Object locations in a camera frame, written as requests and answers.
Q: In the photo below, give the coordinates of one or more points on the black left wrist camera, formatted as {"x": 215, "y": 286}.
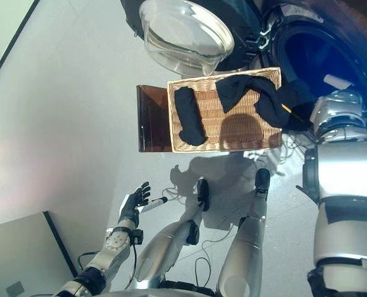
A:
{"x": 136, "y": 237}

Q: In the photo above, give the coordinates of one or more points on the rectangular wicker laundry basket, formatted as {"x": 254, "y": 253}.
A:
{"x": 214, "y": 123}

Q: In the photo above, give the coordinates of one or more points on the black trousers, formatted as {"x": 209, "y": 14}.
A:
{"x": 263, "y": 105}

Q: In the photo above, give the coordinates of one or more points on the grey robot torso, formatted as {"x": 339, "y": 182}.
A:
{"x": 164, "y": 292}

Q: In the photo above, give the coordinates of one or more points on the grey wall socket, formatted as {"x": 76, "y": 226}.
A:
{"x": 15, "y": 288}

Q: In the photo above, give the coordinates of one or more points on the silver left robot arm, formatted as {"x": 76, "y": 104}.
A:
{"x": 109, "y": 256}

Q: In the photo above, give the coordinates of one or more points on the brown transparent acrylic stool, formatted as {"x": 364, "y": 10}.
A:
{"x": 153, "y": 120}

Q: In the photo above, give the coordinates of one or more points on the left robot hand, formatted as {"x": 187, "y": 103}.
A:
{"x": 130, "y": 208}

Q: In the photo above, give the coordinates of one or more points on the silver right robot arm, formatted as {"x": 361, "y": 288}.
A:
{"x": 344, "y": 173}

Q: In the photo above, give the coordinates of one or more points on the rolled black garment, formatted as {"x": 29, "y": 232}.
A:
{"x": 189, "y": 117}

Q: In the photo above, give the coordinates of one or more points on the round glass washer door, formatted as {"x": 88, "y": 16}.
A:
{"x": 186, "y": 34}

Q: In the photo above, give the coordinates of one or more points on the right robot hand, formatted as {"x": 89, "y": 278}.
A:
{"x": 338, "y": 83}

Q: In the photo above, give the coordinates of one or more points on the grey front-load washing machine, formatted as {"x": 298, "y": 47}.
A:
{"x": 341, "y": 37}

